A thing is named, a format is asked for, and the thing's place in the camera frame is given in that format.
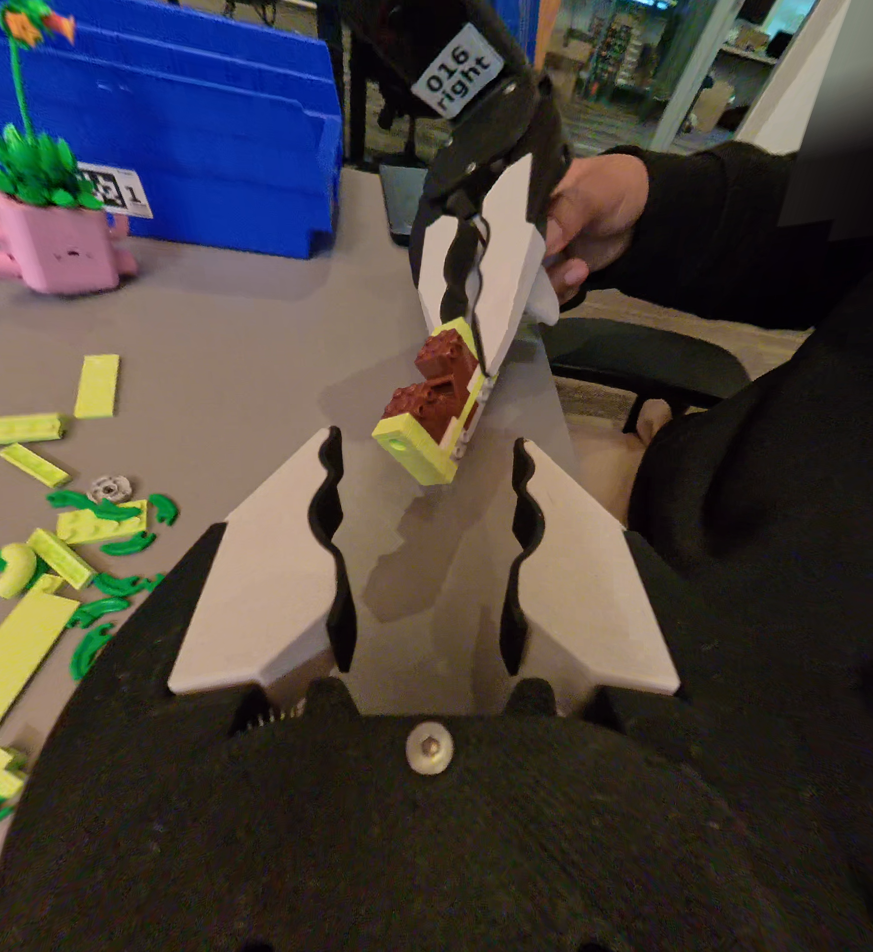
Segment black smartphone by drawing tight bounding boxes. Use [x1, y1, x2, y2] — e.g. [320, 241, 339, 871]
[379, 164, 432, 246]

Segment person's right hand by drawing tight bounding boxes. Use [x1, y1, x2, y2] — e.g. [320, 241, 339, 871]
[543, 152, 652, 304]

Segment brown brick assembly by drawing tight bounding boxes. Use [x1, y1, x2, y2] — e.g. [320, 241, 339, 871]
[372, 316, 499, 488]

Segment small lime green brick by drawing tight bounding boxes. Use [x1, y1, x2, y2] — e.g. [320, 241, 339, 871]
[372, 411, 458, 488]
[434, 316, 484, 357]

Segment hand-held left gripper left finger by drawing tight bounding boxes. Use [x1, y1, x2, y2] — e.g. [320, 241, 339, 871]
[167, 425, 359, 696]

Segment wooden post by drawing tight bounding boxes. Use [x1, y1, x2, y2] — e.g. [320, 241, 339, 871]
[535, 0, 562, 71]

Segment blue plastic bin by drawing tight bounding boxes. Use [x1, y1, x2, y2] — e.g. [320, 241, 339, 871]
[0, 0, 344, 261]

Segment scattered green leaf pieces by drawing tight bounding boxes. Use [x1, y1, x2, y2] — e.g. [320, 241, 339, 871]
[0, 487, 181, 946]

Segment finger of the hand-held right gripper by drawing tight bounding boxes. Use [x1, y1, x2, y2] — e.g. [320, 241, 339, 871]
[470, 152, 551, 375]
[409, 214, 486, 336]

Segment person's leg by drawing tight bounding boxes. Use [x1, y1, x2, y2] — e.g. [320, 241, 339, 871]
[574, 398, 676, 525]

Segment blue cloth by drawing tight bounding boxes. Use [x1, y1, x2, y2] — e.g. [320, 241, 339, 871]
[490, 0, 543, 64]

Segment pink brick flower pot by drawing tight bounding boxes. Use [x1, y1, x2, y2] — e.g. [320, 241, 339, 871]
[0, 0, 140, 296]

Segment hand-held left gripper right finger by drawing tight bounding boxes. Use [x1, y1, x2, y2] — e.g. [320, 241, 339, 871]
[498, 437, 683, 698]

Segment black mesh office chair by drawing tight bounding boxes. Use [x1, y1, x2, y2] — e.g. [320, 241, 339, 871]
[539, 317, 751, 432]

